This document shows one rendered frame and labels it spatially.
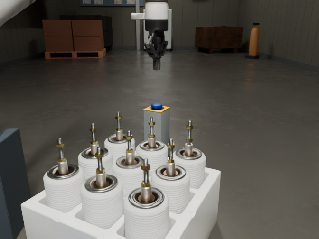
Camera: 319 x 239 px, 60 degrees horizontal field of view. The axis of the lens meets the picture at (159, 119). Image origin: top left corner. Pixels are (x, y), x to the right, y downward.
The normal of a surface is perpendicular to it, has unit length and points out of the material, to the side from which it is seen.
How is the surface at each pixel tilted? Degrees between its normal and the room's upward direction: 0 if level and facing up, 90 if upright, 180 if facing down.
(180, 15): 90
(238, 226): 0
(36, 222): 90
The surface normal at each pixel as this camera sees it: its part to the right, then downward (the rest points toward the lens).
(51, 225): -0.46, 0.28
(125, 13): 0.02, 0.32
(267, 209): 0.00, -0.95
